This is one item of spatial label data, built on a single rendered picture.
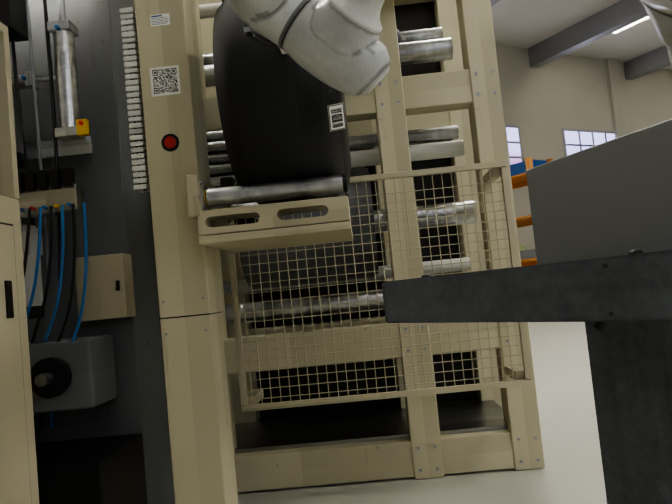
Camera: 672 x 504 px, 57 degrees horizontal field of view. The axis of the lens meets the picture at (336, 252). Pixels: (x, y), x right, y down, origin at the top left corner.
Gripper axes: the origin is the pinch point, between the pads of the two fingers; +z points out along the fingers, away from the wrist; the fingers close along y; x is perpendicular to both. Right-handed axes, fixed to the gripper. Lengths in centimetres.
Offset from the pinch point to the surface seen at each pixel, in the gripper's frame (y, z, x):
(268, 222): 8.6, 7.8, 38.1
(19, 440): 57, -22, 74
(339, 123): -10.3, 6.9, 17.4
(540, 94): -393, 1090, -130
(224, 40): 13.5, 5.6, -3.6
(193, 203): 25.4, 7.2, 31.9
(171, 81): 31.3, 23.2, 0.3
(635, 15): -493, 897, -212
